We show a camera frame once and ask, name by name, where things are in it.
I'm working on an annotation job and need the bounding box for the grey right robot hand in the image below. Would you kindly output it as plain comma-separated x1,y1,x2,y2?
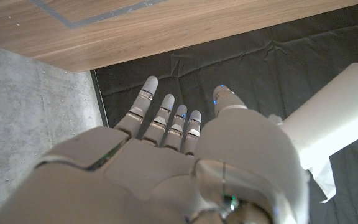
0,75,311,224

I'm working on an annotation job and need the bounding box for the black backdrop curtain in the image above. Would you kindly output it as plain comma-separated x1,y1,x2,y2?
90,4,358,224

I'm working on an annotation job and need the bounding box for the grey tape outline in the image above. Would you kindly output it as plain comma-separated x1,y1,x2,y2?
29,0,167,29

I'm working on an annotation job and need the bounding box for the blue handled white lint roller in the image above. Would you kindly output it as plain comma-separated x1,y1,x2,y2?
268,62,358,203

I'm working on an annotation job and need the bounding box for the black backdrop stand pole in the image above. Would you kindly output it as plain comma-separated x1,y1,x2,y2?
90,70,109,128

